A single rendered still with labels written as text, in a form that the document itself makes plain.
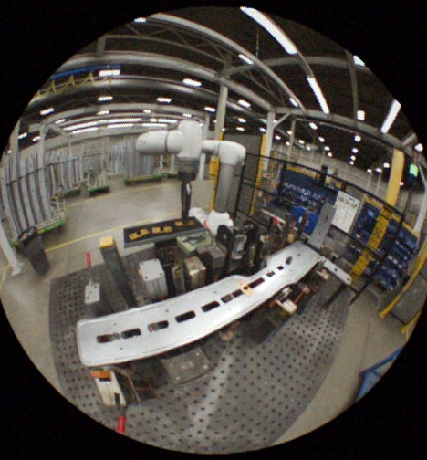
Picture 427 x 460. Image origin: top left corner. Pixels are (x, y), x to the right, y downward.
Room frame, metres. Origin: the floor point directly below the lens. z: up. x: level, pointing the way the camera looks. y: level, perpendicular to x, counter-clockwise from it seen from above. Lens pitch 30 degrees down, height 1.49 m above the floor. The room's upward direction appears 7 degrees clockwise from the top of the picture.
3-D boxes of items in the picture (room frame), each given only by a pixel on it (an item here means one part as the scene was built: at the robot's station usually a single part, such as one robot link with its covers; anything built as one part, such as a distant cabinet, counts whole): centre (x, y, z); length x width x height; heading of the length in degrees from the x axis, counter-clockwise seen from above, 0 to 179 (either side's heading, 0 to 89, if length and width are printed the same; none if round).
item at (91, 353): (0.38, -0.15, 1.00); 1.38 x 0.22 x 0.02; 125
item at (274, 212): (1.08, -0.78, 1.01); 0.90 x 0.22 x 0.03; 35
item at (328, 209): (0.81, -0.77, 1.17); 0.12 x 0.01 x 0.34; 35
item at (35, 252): (0.57, 2.83, 0.36); 0.54 x 0.50 x 0.73; 44
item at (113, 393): (-0.09, 0.21, 0.88); 0.15 x 0.11 x 0.36; 35
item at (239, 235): (0.62, -0.13, 0.94); 0.18 x 0.13 x 0.49; 125
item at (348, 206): (0.91, -1.05, 1.30); 0.23 x 0.02 x 0.31; 35
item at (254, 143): (3.26, -0.33, 1.00); 1.34 x 0.14 x 2.00; 44
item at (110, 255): (0.39, 0.43, 0.92); 0.08 x 0.08 x 0.44; 35
